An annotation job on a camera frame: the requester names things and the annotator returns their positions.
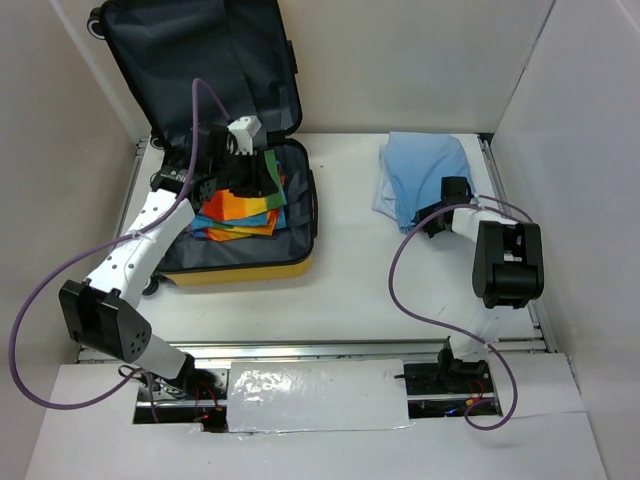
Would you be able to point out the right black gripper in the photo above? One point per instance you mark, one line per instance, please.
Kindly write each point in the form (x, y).
(423, 213)

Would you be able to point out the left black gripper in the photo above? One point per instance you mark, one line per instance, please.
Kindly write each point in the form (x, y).
(261, 182)

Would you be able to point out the rainbow striped cloth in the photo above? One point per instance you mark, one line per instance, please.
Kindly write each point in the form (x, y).
(236, 214)

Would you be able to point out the light blue shirt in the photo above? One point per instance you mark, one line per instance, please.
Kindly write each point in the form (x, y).
(411, 168)

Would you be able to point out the yellow suitcase with grey lining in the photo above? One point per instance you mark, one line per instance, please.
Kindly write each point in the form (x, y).
(199, 65)

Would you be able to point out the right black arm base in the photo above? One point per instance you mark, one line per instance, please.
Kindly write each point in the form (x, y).
(448, 386)

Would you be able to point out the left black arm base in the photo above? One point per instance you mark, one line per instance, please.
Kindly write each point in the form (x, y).
(204, 404)

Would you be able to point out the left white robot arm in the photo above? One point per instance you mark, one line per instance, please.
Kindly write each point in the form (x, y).
(101, 311)

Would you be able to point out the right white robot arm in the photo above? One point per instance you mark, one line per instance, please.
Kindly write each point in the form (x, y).
(486, 323)

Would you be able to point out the white foil cover sheet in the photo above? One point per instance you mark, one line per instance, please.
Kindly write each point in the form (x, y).
(316, 396)

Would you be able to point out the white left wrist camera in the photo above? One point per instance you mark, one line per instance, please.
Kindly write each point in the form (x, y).
(248, 133)

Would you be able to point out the aluminium front rail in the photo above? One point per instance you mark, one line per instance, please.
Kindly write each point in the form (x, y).
(320, 350)

